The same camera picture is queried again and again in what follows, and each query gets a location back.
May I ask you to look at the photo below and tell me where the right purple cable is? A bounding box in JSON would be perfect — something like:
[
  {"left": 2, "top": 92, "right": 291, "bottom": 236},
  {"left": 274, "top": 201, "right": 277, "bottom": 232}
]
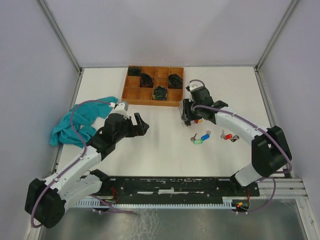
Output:
[{"left": 189, "top": 79, "right": 294, "bottom": 214}]

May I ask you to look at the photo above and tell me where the purple cable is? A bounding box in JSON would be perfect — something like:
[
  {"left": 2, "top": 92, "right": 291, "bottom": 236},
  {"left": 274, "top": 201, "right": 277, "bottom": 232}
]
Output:
[
  {"left": 30, "top": 99, "right": 137, "bottom": 229},
  {"left": 189, "top": 79, "right": 294, "bottom": 214}
]

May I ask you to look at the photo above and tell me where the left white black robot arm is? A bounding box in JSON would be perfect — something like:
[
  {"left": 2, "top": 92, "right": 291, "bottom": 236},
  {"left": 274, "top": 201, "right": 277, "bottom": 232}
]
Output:
[{"left": 24, "top": 112, "right": 150, "bottom": 229}]

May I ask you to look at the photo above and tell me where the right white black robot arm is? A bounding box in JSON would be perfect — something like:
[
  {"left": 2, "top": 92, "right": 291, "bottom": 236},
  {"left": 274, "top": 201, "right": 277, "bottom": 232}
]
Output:
[{"left": 181, "top": 82, "right": 292, "bottom": 196}]

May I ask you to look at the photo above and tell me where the grey slotted cable duct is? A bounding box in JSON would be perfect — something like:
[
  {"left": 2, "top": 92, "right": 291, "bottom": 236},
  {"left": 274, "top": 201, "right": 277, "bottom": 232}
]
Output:
[{"left": 72, "top": 197, "right": 238, "bottom": 210}]

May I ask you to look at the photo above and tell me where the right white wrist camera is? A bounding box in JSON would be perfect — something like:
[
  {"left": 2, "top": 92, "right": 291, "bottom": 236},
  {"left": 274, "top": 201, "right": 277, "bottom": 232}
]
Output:
[{"left": 186, "top": 83, "right": 203, "bottom": 92}]

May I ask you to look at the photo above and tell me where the rolled dark tie centre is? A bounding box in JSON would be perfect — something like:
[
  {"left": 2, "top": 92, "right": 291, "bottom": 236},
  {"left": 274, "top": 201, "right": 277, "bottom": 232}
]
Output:
[{"left": 139, "top": 73, "right": 154, "bottom": 88}]

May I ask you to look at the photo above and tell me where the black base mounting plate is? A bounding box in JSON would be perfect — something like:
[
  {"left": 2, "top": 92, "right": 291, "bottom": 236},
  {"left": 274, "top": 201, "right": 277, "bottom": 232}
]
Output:
[{"left": 95, "top": 176, "right": 260, "bottom": 204}]

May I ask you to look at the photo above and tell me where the key with blue tag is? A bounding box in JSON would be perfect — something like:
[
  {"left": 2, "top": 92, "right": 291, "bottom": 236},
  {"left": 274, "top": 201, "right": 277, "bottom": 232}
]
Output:
[{"left": 200, "top": 130, "right": 211, "bottom": 141}]

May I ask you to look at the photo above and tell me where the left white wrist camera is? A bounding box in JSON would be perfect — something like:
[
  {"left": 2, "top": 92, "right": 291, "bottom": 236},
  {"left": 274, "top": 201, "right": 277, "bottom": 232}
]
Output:
[{"left": 113, "top": 101, "right": 130, "bottom": 119}]

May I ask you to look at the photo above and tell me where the key with green tag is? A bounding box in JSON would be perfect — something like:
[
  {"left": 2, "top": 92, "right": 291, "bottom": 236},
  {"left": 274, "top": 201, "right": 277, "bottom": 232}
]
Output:
[{"left": 190, "top": 134, "right": 203, "bottom": 145}]

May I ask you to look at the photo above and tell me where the key with black tag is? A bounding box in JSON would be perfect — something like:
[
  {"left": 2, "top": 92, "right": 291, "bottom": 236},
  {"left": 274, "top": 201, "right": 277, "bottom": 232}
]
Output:
[{"left": 230, "top": 135, "right": 240, "bottom": 142}]

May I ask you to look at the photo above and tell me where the teal cloth towel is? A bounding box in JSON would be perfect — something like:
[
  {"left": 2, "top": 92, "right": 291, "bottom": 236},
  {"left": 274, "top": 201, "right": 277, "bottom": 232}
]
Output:
[{"left": 49, "top": 96, "right": 119, "bottom": 148}]

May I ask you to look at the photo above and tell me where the rolled dark tie right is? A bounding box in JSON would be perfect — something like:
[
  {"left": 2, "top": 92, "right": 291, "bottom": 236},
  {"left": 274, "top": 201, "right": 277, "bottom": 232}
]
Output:
[{"left": 168, "top": 73, "right": 183, "bottom": 89}]

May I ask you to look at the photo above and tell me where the rolled dark tie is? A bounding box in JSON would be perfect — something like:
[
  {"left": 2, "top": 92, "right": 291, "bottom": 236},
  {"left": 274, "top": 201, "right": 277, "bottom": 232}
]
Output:
[
  {"left": 127, "top": 66, "right": 142, "bottom": 77},
  {"left": 139, "top": 73, "right": 154, "bottom": 88},
  {"left": 168, "top": 73, "right": 183, "bottom": 89}
]

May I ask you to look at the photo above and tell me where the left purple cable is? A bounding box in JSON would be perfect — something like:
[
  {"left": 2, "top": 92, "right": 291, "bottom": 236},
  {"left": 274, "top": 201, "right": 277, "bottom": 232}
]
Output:
[{"left": 30, "top": 99, "right": 137, "bottom": 229}]

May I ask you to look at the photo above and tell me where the key with red tag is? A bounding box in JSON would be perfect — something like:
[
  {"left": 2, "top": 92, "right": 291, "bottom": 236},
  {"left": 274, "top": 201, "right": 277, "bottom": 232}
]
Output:
[{"left": 220, "top": 130, "right": 233, "bottom": 140}]

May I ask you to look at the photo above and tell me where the rolled dark tie top left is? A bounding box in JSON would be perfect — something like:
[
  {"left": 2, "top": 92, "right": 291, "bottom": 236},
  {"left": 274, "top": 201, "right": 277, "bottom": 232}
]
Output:
[{"left": 127, "top": 66, "right": 142, "bottom": 77}]

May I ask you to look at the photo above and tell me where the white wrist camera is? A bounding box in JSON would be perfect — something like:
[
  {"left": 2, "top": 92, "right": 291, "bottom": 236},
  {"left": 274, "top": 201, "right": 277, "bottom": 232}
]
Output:
[
  {"left": 186, "top": 83, "right": 203, "bottom": 92},
  {"left": 113, "top": 101, "right": 130, "bottom": 119}
]

